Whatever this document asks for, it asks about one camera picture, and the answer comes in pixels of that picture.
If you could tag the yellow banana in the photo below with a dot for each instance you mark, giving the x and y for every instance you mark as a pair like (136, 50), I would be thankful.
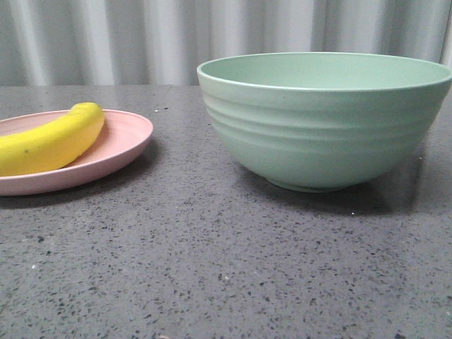
(53, 145)

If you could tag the green ribbed bowl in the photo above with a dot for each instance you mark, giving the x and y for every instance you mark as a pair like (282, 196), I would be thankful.
(321, 121)

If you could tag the pink plate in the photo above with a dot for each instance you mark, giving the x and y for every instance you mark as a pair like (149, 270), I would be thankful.
(124, 137)

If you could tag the white pleated curtain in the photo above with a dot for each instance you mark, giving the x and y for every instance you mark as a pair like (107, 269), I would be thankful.
(162, 42)

